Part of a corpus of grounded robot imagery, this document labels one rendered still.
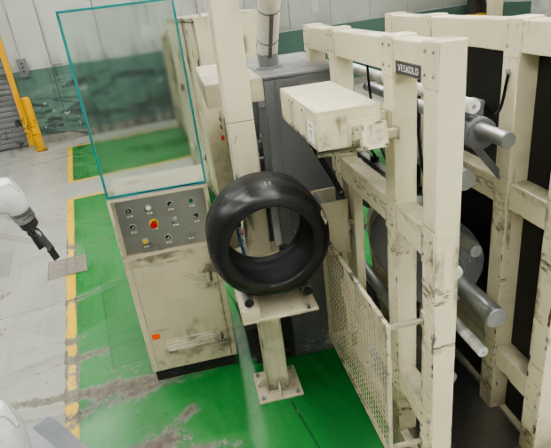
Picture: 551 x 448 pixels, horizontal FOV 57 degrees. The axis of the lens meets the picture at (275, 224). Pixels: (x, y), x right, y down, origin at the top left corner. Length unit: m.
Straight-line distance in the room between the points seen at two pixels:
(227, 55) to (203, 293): 1.45
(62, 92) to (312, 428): 9.08
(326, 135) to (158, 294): 1.65
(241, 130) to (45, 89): 8.75
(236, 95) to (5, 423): 1.58
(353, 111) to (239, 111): 0.71
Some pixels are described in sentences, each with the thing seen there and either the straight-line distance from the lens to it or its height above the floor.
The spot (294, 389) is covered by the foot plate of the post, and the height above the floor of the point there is 0.01.
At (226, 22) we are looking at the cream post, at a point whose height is 2.09.
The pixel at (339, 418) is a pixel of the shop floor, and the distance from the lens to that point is 3.03.
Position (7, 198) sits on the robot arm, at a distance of 2.31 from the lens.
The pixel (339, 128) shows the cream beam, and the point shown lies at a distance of 1.86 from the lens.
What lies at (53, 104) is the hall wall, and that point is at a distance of 11.01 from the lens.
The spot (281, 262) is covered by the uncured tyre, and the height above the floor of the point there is 0.94.
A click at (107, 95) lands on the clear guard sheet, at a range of 2.75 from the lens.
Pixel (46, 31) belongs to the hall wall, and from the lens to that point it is 10.97.
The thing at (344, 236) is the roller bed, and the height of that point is 0.99.
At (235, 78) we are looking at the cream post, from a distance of 2.37.
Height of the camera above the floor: 2.18
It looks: 24 degrees down
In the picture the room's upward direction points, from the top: 7 degrees counter-clockwise
